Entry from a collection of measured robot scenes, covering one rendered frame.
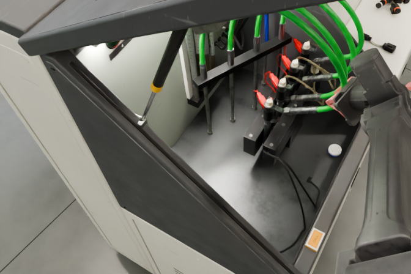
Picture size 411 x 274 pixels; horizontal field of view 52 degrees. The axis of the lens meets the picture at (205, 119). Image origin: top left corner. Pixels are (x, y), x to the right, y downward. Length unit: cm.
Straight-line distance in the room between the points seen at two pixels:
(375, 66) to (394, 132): 15
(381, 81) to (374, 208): 32
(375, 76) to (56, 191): 191
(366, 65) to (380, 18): 80
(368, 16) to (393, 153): 100
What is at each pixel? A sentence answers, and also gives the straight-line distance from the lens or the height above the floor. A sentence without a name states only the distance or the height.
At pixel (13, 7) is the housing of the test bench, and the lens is 88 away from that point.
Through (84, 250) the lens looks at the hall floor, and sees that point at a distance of 222.
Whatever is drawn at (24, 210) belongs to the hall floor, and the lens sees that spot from 244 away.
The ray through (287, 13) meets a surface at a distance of 89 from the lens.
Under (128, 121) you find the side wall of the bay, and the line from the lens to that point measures 83.
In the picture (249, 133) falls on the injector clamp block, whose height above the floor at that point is 98.
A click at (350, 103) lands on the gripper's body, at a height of 128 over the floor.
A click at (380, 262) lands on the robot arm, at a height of 153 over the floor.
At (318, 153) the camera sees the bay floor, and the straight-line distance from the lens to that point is 137.
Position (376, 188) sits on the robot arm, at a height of 147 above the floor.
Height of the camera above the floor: 197
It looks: 53 degrees down
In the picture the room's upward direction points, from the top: 7 degrees counter-clockwise
